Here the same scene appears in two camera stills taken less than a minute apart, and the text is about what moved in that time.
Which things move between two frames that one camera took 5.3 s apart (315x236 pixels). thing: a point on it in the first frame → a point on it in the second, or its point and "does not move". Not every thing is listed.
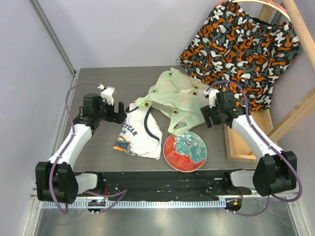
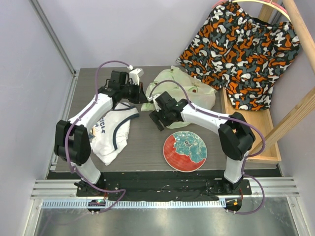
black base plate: [164, 186] does not move
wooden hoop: [281, 8] does not move
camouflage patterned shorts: [228, 44] does not move
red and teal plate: [185, 152] does not move
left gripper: [115, 117] → [140, 97]
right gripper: [212, 115] → [157, 118]
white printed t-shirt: [141, 134] → [110, 132]
